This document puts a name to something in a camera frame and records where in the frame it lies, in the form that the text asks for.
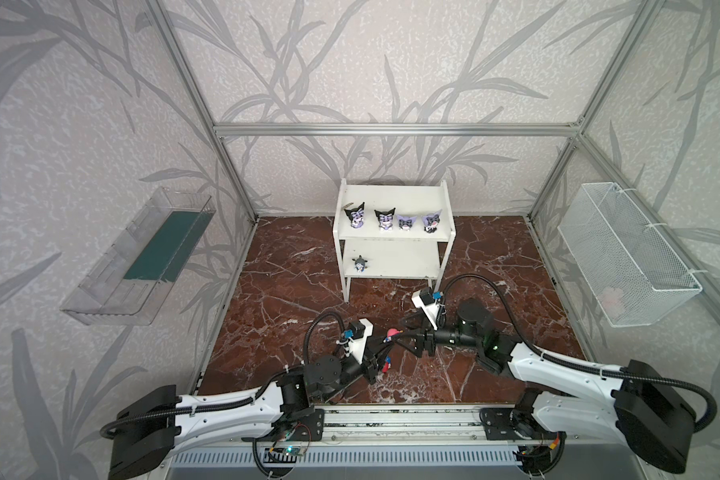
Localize grey blue penguin toy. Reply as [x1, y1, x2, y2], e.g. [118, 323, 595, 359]
[352, 255, 368, 273]

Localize purple winged figure toy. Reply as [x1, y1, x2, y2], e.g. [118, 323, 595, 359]
[397, 215, 418, 231]

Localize purple hat figure toy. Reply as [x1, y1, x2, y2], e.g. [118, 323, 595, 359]
[422, 210, 442, 234]

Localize black purple figure toy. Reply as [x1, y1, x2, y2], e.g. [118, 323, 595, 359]
[343, 202, 365, 229]
[374, 208, 396, 231]

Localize pink red blue toy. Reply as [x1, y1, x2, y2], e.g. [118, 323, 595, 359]
[384, 328, 400, 342]

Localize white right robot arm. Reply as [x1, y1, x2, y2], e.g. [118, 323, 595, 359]
[390, 288, 718, 474]

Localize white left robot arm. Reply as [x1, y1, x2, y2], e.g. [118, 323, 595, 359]
[100, 319, 393, 479]

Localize white two-tier shelf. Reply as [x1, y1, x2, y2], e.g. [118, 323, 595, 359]
[332, 179, 456, 302]

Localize pink toy in basket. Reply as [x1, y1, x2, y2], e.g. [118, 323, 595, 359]
[598, 287, 626, 317]

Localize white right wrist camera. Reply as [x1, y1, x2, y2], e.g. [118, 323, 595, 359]
[412, 287, 445, 330]

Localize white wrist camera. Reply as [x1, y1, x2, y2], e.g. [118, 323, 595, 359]
[339, 318, 374, 364]
[412, 287, 445, 330]

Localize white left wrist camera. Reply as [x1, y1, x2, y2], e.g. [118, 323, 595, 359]
[339, 318, 374, 364]

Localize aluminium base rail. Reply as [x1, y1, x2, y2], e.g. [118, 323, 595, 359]
[149, 403, 655, 448]

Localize white wire mesh basket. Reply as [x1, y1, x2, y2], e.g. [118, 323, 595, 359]
[558, 182, 703, 328]

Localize clear plastic wall bin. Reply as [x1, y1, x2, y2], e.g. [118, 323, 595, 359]
[60, 187, 216, 326]

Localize aluminium frame horizontal bar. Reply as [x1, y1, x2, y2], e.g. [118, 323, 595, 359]
[213, 123, 579, 138]

